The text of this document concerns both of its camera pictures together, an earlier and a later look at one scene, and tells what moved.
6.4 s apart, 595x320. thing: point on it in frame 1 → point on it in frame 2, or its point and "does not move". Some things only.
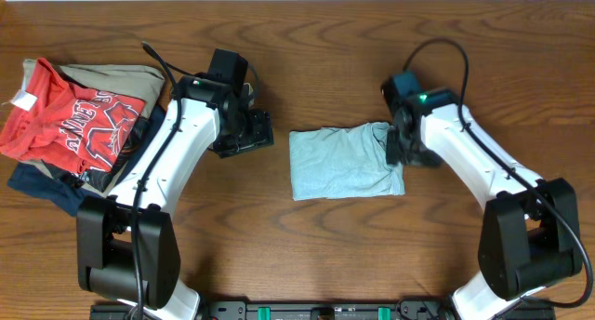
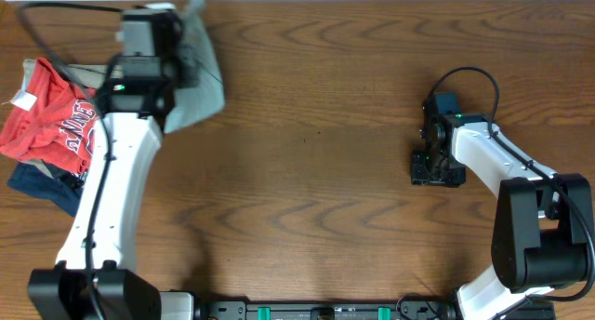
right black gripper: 393,153 → 418,173
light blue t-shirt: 344,162 → 204,99
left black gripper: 262,135 → 177,56
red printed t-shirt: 52,121 does not move
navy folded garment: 52,191 does not move
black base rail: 316,309 does not move
